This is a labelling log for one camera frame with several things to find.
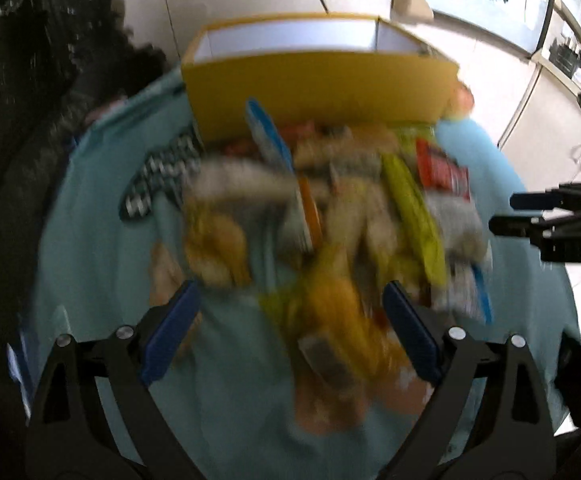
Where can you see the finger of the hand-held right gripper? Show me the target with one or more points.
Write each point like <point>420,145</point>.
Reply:
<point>532,201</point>
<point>512,225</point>

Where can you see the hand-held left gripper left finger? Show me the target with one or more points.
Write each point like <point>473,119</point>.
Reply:
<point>170,330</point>

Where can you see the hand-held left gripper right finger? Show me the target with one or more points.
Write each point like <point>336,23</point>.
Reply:
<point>413,330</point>

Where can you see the pile of mixed snacks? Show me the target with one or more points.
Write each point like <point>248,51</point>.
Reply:
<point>330,310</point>

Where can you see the yellow cardboard box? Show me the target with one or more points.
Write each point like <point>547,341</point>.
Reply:
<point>320,85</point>

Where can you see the light blue printed cloth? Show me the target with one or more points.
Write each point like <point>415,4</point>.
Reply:
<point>100,260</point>

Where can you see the brown cardboard piece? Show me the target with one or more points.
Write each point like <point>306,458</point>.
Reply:
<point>410,0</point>

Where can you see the dark glossy furniture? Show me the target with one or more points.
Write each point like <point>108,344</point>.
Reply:
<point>20,85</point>

